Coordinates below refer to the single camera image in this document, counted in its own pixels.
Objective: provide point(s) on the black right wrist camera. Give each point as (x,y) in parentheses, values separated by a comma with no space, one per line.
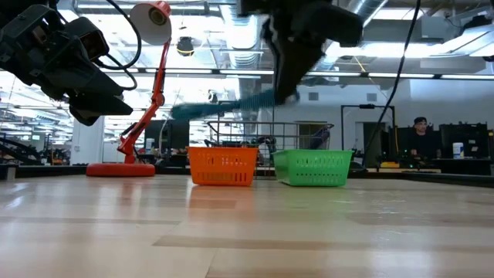
(335,25)

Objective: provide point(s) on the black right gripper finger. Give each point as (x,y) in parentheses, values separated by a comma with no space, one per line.
(297,69)
(271,38)

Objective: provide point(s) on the silver ventilation duct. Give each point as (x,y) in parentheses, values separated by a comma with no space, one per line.
(241,38)

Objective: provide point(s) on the black desk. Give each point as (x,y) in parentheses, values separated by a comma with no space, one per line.
(463,164)

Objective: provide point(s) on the black tubular stand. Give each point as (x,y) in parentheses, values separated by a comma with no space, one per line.
(366,106)

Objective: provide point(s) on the orange plastic basket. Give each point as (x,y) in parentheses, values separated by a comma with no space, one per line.
(224,166)

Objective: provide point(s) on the green plastic basket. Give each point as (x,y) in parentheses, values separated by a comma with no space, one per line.
(312,170)

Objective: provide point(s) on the person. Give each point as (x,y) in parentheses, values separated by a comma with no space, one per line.
(422,143)

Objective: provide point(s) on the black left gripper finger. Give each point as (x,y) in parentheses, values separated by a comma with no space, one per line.
(100,110)
(92,85)

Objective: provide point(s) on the black box-shaped computer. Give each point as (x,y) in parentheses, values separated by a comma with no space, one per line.
(173,135)

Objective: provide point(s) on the black ceiling-mounted device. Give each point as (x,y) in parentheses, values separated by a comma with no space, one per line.
(185,45)

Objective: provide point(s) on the white cylindrical container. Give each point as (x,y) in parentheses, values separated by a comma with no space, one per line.
(458,150)

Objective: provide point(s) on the black desktop monitor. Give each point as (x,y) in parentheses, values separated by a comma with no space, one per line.
(401,141)
(472,137)

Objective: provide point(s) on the red desk lamp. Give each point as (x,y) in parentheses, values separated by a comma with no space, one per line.
(156,85)

